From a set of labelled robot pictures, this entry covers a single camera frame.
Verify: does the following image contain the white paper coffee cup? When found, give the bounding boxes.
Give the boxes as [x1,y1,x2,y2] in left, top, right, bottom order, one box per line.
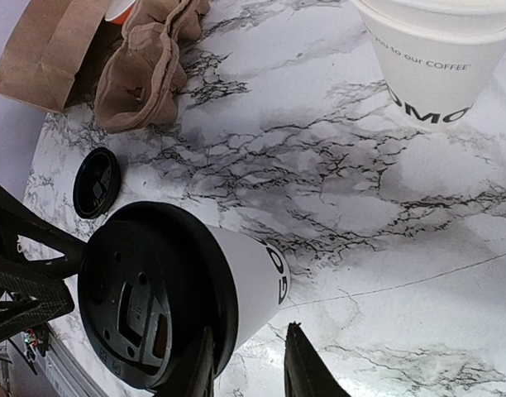
[208,226,291,348]

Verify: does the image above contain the red white paper cup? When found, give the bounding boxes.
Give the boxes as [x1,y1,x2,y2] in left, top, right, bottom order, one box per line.
[104,0,136,26]

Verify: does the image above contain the stacked white paper cups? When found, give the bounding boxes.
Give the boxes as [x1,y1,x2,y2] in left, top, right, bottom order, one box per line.
[354,1,506,129]

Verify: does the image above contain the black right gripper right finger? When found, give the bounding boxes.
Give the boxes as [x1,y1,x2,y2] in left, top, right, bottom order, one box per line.
[284,323,350,397]

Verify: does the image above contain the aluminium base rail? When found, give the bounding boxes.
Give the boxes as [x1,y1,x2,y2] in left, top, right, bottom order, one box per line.
[0,325,107,396]

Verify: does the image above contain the brown paper bag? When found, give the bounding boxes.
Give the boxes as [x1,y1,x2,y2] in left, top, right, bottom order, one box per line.
[0,0,110,112]

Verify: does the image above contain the brown pulp cup carrier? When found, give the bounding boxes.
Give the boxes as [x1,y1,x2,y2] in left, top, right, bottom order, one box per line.
[94,1,210,133]

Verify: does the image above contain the black lid stack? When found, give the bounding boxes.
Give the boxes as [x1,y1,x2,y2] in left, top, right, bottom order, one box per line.
[73,147,122,219]

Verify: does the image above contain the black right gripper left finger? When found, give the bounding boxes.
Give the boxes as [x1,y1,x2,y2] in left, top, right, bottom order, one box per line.
[161,327,215,397]

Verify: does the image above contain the black plastic cup lid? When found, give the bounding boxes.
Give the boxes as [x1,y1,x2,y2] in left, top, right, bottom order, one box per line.
[78,201,238,390]

